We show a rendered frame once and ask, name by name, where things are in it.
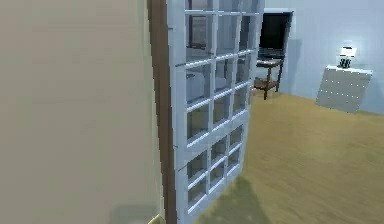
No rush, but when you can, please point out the white glass pane door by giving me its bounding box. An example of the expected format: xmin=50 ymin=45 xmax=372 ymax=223
xmin=165 ymin=0 xmax=266 ymax=224

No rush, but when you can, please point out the dark wooden side table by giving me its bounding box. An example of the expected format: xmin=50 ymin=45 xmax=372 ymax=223
xmin=253 ymin=57 xmax=285 ymax=101

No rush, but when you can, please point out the black television set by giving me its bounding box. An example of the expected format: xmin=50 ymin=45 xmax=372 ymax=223
xmin=258 ymin=11 xmax=294 ymax=59

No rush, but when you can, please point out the white chest of drawers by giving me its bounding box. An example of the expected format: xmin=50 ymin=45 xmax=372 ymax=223
xmin=315 ymin=64 xmax=374 ymax=114

